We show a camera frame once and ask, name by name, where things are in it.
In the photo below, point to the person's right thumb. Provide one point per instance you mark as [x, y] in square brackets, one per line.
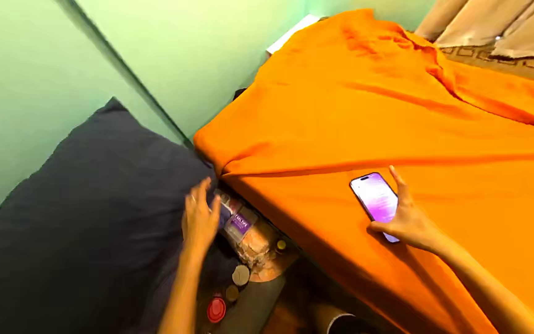
[383, 227]

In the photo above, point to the person's left thumb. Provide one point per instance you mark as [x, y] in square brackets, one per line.
[216, 206]

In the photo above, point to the clear bag with pinkish contents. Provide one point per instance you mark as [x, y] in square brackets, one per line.
[254, 246]

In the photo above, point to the person's right forearm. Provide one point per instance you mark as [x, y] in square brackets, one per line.
[489, 284]

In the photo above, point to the dark grey pillow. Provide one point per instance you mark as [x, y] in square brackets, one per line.
[95, 218]

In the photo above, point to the red round container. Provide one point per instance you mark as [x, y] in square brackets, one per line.
[216, 310]

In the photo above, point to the person's right hand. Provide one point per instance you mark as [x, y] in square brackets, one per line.
[410, 223]

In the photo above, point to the pale round lid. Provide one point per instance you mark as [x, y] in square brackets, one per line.
[240, 275]

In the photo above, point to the beige curtain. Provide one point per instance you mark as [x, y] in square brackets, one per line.
[471, 21]

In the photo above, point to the clear box with purple label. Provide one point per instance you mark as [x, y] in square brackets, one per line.
[240, 223]

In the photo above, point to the person's left forearm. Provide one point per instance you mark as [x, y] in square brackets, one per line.
[185, 287]

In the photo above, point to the person's left index finger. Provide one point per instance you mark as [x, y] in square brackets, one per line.
[203, 189]

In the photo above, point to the small black object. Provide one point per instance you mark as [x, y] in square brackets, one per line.
[238, 94]

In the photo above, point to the person's left fingers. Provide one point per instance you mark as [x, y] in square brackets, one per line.
[190, 198]

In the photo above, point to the person's left hand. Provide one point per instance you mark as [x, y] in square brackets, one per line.
[200, 224]

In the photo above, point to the yellow round cap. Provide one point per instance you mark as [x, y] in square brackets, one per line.
[281, 244]

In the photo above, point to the smartphone with purple screen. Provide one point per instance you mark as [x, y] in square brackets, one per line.
[376, 197]

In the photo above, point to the patterned brown rug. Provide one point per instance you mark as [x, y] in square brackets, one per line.
[517, 67]

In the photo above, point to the person's legs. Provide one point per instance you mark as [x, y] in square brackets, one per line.
[325, 319]

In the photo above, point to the orange bed sheet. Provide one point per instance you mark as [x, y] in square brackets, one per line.
[332, 130]

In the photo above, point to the blue item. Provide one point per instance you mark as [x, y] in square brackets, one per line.
[225, 216]

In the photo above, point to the white flat object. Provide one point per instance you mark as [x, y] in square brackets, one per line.
[292, 35]

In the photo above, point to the person's right index finger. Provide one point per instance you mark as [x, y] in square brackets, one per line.
[402, 186]

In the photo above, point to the brown round lid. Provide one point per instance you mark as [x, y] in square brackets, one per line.
[232, 293]

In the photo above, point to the grey flat board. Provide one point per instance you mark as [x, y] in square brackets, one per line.
[255, 306]

